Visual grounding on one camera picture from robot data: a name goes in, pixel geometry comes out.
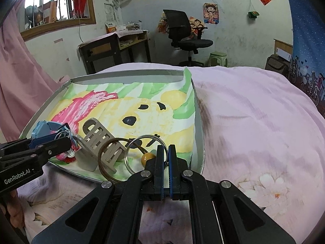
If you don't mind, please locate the green plastic stool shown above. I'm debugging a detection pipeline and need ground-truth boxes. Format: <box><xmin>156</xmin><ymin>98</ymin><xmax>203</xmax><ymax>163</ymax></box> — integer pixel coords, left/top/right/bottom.
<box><xmin>209</xmin><ymin>51</ymin><xmax>228</xmax><ymax>68</ymax></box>

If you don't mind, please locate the pink curtain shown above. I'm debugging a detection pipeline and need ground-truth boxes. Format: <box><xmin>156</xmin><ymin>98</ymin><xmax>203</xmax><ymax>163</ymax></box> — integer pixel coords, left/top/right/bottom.
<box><xmin>0</xmin><ymin>0</ymin><xmax>69</xmax><ymax>143</ymax></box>

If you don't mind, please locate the wooden board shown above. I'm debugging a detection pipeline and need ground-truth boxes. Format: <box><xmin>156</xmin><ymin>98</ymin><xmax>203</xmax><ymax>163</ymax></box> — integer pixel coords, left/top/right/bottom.
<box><xmin>274</xmin><ymin>39</ymin><xmax>294</xmax><ymax>61</ymax></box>

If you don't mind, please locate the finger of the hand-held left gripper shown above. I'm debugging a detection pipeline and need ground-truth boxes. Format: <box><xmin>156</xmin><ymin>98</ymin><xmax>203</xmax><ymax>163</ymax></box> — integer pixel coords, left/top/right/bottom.
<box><xmin>0</xmin><ymin>135</ymin><xmax>58</xmax><ymax>153</ymax></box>
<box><xmin>0</xmin><ymin>136</ymin><xmax>74</xmax><ymax>170</ymax></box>

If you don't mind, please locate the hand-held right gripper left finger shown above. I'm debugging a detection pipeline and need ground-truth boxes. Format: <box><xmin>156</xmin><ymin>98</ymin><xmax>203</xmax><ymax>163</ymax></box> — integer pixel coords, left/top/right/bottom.
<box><xmin>31</xmin><ymin>145</ymin><xmax>165</xmax><ymax>244</ymax></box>

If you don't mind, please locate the brown bag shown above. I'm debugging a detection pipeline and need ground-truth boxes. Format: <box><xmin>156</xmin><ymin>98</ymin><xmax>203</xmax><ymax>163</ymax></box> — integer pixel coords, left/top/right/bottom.
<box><xmin>265</xmin><ymin>54</ymin><xmax>290</xmax><ymax>78</ymax></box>

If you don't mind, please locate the red string bead bracelet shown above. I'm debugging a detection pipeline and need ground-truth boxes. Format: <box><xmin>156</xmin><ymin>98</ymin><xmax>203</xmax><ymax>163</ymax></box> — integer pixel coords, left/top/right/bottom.
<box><xmin>57</xmin><ymin>142</ymin><xmax>82</xmax><ymax>163</ymax></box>

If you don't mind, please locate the blue wrist watch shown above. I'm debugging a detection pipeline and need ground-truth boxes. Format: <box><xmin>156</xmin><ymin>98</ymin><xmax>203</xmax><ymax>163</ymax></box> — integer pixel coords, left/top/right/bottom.
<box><xmin>32</xmin><ymin>120</ymin><xmax>72</xmax><ymax>139</ymax></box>

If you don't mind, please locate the grey cardboard box tray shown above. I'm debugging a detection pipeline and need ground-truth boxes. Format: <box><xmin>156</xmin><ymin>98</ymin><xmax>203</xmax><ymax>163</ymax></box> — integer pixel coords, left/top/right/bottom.
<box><xmin>20</xmin><ymin>69</ymin><xmax>206</xmax><ymax>183</ymax></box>

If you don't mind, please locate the colourful printed cloth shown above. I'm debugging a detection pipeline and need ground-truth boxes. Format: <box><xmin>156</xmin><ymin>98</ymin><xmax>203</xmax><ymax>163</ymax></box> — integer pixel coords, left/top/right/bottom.
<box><xmin>48</xmin><ymin>67</ymin><xmax>197</xmax><ymax>181</ymax></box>

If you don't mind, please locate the brown cord necklace yellow bead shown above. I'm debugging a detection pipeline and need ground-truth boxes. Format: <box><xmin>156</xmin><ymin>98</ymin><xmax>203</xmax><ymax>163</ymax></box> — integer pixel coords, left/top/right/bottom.
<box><xmin>98</xmin><ymin>137</ymin><xmax>156</xmax><ymax>183</ymax></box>

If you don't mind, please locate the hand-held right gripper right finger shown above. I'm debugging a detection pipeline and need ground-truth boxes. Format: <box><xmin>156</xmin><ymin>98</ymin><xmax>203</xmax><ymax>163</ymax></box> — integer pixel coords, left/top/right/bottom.
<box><xmin>168</xmin><ymin>144</ymin><xmax>296</xmax><ymax>244</ymax></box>

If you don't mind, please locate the pile of papers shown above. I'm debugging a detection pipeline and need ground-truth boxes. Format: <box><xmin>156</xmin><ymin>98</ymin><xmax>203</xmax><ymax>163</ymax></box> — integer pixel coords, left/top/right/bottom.
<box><xmin>115</xmin><ymin>22</ymin><xmax>143</xmax><ymax>32</ymax></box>

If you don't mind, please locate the beige slotted hair clip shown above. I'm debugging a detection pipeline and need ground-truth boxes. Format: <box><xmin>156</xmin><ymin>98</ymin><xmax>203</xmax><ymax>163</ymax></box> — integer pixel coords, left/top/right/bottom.
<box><xmin>75</xmin><ymin>118</ymin><xmax>127</xmax><ymax>173</ymax></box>

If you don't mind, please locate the black office chair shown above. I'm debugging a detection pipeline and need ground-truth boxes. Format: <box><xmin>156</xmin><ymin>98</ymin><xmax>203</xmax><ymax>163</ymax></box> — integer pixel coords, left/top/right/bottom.
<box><xmin>163</xmin><ymin>9</ymin><xmax>214</xmax><ymax>67</ymax></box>

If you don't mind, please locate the wooden framed window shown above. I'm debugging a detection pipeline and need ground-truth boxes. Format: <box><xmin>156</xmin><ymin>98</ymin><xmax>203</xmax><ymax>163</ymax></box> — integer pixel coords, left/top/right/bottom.
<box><xmin>0</xmin><ymin>0</ymin><xmax>97</xmax><ymax>41</ymax></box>

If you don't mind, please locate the large cartoon wall poster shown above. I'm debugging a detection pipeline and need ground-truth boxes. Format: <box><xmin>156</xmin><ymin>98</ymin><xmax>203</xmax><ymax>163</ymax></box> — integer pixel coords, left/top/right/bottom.
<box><xmin>158</xmin><ymin>14</ymin><xmax>207</xmax><ymax>39</ymax></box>

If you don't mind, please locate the dark wooden desk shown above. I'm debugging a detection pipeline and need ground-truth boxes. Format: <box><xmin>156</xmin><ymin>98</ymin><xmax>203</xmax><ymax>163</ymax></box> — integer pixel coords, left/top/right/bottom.
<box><xmin>77</xmin><ymin>29</ymin><xmax>152</xmax><ymax>75</ymax></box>

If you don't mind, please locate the white wall calendar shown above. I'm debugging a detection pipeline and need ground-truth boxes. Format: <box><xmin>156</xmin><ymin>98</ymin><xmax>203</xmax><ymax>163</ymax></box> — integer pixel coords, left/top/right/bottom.
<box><xmin>104</xmin><ymin>3</ymin><xmax>122</xmax><ymax>23</ymax></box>

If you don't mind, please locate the blue printed curtain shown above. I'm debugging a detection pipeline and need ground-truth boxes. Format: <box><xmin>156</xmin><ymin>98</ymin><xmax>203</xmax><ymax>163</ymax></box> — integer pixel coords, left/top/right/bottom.
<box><xmin>283</xmin><ymin>0</ymin><xmax>325</xmax><ymax>119</ymax></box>

